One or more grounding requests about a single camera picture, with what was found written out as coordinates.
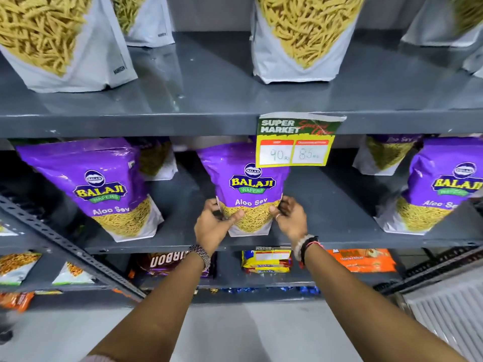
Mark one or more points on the person's left thumb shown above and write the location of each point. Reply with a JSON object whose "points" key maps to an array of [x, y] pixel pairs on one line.
{"points": [[234, 217]]}

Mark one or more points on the person's left forearm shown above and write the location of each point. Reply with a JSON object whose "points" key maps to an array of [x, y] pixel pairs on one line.
{"points": [[158, 316]]}

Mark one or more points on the silver metal wristwatch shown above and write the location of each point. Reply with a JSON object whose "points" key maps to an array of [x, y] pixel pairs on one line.
{"points": [[200, 255]]}

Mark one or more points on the black red thread wristband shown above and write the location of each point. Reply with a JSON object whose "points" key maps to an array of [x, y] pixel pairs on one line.
{"points": [[311, 245]]}

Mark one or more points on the purple snack packet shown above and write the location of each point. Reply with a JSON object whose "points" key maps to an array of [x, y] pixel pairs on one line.
{"points": [[385, 152], [156, 158], [94, 177], [245, 173], [437, 184]]}

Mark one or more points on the white ribbed panel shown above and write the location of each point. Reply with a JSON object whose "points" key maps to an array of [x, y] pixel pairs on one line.
{"points": [[449, 316]]}

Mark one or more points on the yellow green price tag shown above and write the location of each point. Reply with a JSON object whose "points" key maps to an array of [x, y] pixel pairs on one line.
{"points": [[294, 143]]}

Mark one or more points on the row of blue wrapped sweets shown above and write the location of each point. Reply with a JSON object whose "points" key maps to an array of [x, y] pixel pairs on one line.
{"points": [[264, 290]]}

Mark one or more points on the grey metal shelf rack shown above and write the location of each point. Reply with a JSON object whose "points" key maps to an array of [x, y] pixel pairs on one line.
{"points": [[188, 124]]}

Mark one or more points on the person's right forearm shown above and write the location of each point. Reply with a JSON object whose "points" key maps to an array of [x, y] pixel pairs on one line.
{"points": [[362, 309]]}

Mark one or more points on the black slotted angle rack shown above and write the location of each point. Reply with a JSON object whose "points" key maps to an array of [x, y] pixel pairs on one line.
{"points": [[434, 265]]}

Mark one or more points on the person's right hand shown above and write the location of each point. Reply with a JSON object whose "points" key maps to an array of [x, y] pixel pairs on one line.
{"points": [[294, 222]]}

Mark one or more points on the orange biscuit packet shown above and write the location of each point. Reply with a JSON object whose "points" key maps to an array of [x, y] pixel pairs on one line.
{"points": [[364, 260]]}

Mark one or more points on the yellow noodle packet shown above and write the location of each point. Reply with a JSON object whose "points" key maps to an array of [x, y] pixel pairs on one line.
{"points": [[266, 260]]}

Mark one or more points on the person's right thumb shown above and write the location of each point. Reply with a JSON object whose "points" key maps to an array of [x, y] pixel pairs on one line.
{"points": [[274, 213]]}

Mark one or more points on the person's left hand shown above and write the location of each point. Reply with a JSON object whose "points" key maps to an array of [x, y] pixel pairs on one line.
{"points": [[211, 229]]}

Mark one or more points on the grey slotted angle rack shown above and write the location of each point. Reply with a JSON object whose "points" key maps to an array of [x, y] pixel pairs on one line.
{"points": [[56, 240]]}

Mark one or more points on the orange snack packet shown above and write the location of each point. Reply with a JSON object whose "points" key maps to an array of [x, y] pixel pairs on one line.
{"points": [[15, 300]]}

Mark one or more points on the white green snack packet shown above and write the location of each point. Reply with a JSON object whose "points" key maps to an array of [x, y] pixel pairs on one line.
{"points": [[73, 273], [17, 265]]}

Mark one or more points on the brown biscuit packet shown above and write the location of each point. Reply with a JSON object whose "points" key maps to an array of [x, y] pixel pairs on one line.
{"points": [[166, 262]]}

